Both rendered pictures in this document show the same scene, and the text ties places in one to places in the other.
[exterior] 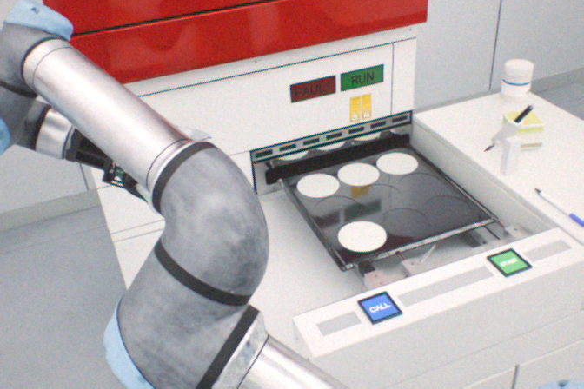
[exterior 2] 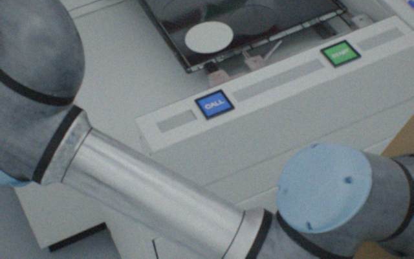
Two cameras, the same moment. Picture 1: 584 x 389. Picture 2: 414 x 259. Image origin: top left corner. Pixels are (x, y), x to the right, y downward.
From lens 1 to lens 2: 0.43 m
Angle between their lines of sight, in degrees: 12
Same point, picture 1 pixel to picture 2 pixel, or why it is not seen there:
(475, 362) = not seen: hidden behind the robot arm
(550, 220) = (390, 8)
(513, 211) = (361, 0)
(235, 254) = (54, 66)
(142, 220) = not seen: outside the picture
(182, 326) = (19, 123)
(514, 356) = (354, 142)
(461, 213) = (311, 6)
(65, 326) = not seen: outside the picture
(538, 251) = (371, 40)
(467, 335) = (302, 124)
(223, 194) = (40, 19)
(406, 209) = (255, 6)
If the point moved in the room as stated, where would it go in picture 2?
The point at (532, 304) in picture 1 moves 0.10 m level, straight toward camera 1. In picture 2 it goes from (364, 91) to (349, 127)
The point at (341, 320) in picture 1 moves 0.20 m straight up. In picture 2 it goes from (178, 118) to (162, 32)
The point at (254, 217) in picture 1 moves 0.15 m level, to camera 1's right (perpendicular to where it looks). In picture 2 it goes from (67, 35) to (185, 18)
